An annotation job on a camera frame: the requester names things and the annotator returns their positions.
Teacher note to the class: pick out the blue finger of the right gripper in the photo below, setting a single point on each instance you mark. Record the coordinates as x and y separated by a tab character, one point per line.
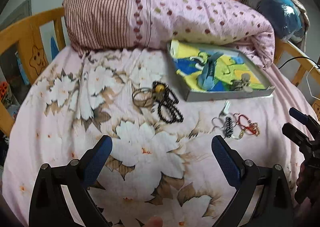
307	120
299	138

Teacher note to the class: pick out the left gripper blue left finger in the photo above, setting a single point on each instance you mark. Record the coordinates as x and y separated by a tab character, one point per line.
48	206

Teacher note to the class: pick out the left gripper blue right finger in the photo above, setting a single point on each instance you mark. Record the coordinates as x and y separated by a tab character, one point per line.
274	204

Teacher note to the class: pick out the beige metal hair claw clip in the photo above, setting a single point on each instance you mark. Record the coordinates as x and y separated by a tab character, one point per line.
241	84

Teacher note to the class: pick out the black white braided keychain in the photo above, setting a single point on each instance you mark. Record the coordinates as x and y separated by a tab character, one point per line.
225	124

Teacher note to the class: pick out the white alligator hair clip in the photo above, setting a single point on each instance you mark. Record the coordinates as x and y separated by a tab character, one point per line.
225	110

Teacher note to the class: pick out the light blue kids smartwatch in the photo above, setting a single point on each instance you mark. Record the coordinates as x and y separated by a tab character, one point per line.
206	80

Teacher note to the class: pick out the person's right hand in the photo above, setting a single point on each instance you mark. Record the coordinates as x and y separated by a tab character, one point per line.
307	213

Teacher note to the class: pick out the person's left hand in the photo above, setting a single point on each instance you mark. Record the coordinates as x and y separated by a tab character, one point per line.
154	221

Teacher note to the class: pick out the blue bundle in plastic bag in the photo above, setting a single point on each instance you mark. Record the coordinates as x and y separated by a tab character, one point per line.
285	18

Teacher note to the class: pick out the colourful frog crayon drawing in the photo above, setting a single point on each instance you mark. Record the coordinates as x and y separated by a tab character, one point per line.
229	66

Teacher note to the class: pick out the grey shallow cardboard box tray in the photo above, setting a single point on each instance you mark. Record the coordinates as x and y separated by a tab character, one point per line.
194	96

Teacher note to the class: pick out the pink floral bed sheet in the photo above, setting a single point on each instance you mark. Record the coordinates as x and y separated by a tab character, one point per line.
155	169

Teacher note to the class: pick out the grey door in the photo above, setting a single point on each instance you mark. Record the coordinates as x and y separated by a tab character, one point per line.
21	12

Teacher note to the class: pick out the rolled pink dotted quilt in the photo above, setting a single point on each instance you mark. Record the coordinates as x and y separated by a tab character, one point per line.
101	24

